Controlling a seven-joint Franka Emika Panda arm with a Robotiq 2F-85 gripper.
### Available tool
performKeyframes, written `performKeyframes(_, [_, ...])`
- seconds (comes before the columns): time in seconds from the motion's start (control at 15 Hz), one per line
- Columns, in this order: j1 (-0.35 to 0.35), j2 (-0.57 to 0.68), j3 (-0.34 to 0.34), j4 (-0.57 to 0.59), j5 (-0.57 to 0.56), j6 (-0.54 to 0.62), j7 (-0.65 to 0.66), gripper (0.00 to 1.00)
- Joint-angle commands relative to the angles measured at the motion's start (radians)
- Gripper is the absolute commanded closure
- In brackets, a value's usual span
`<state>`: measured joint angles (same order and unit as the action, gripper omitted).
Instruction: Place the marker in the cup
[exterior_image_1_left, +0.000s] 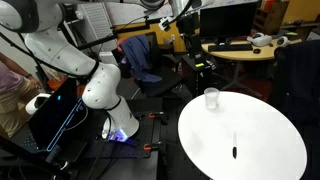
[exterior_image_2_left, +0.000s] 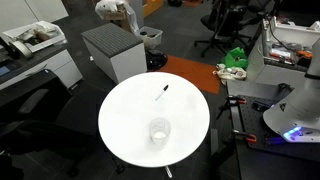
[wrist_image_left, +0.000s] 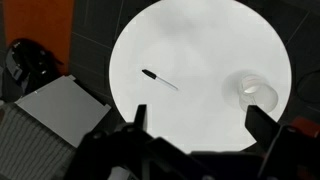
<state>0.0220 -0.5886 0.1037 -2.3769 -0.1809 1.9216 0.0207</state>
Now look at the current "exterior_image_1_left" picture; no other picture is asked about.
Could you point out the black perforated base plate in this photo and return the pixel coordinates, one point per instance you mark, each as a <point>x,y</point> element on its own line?
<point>132,147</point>

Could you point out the black laptop blue light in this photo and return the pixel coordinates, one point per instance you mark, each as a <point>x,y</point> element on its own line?
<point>47,124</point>

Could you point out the black marker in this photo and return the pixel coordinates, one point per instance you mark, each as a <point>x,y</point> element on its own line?
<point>234,146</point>

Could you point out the round white table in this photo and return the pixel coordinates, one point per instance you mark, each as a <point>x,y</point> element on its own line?
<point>269,147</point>

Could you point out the white VR headset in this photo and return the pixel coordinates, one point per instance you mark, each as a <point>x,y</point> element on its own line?
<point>259,39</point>

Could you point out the white controller on stand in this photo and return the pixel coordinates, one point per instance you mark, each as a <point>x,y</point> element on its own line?
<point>36,102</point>

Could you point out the person in pink shirt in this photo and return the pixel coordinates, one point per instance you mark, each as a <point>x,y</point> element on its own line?
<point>16,86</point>

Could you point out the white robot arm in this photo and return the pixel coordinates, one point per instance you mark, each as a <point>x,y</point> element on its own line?
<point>38,20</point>

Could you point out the clear plastic cup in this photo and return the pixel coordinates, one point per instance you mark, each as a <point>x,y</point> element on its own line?
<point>211,97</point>

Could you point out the orange clamp lower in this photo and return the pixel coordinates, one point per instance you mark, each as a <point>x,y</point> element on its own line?
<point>152,146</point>

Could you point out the round wooden desk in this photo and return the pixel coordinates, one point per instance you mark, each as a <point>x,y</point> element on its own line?
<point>266,53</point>

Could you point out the orange clamp upper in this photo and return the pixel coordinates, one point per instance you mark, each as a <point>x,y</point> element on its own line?
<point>158,115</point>

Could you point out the black office chair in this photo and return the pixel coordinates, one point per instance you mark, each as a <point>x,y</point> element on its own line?
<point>162,65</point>

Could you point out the black keyboard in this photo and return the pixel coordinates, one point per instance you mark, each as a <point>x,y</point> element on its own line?
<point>235,47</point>

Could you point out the black computer monitor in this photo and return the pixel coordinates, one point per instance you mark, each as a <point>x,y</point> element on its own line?
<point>227,21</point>

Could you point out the black computer mouse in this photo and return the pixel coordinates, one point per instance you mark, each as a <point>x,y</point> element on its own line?
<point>257,51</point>

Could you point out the blue jacket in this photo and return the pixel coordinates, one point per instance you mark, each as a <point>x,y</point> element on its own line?
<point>137,51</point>

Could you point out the orange clamp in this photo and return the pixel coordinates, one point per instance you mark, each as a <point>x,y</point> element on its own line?
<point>158,115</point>
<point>152,146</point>

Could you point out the dark cloth covered chair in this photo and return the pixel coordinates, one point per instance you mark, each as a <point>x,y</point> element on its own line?
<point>296,86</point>

